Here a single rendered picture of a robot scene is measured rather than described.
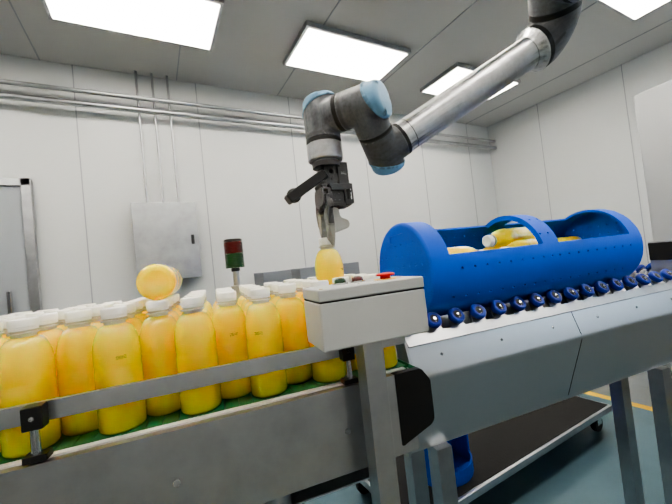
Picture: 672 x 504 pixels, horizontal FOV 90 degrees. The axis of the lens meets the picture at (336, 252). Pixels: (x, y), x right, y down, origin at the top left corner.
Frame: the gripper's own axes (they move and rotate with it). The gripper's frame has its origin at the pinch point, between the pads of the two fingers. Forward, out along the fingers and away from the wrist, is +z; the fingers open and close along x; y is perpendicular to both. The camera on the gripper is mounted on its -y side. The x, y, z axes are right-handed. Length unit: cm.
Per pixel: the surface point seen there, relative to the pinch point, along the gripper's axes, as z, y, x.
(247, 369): 23.2, -23.4, -15.2
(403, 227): -2.1, 23.7, 1.8
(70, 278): -9, -156, 312
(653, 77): -185, 524, 168
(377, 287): 10.7, -1.8, -28.4
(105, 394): 22, -45, -15
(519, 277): 16, 54, -8
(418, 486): 75, 24, 10
